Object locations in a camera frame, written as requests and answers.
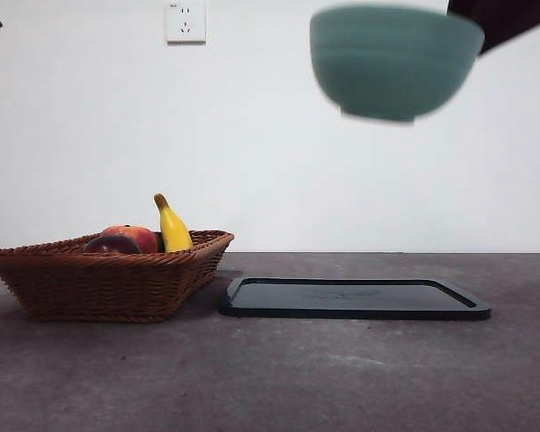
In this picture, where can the dark rectangular tray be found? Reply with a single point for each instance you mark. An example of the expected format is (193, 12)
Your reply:
(355, 299)

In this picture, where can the yellow banana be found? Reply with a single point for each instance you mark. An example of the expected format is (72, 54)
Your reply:
(174, 231)

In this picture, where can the brown wicker basket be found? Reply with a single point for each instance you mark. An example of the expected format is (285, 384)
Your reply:
(103, 288)

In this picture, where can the dark red plum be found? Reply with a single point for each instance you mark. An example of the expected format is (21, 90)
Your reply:
(112, 246)

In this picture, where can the teal ribbed bowl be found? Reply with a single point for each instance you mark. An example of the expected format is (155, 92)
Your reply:
(396, 63)

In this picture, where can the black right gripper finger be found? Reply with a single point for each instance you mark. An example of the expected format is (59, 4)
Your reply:
(513, 18)

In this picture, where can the red orange peach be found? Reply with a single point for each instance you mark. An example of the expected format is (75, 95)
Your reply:
(137, 234)

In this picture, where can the dark green fruit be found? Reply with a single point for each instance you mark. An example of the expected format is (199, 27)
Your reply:
(160, 244)

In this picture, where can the white wall socket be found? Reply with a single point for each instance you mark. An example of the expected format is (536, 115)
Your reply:
(186, 22)

